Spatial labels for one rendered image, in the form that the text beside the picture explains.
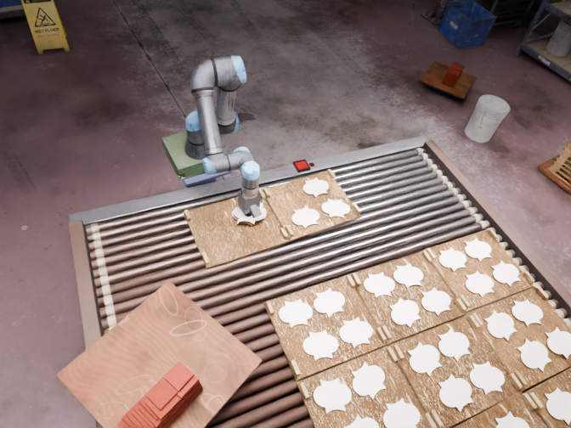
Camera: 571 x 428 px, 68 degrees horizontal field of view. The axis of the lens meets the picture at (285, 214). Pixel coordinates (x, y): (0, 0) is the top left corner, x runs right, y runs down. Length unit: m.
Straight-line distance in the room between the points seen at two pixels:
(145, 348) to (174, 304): 0.19
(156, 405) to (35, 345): 1.66
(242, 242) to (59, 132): 2.57
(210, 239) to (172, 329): 0.51
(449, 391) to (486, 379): 0.17
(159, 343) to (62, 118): 3.02
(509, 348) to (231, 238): 1.30
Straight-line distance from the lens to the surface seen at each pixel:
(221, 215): 2.13
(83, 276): 2.01
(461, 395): 1.92
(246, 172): 1.83
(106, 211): 2.25
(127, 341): 1.72
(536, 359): 2.15
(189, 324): 1.71
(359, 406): 1.77
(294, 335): 1.82
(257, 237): 2.05
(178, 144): 2.45
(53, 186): 3.77
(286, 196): 2.23
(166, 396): 1.47
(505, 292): 2.26
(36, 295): 3.20
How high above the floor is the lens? 2.59
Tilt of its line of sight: 50 degrees down
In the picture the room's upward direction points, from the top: 9 degrees clockwise
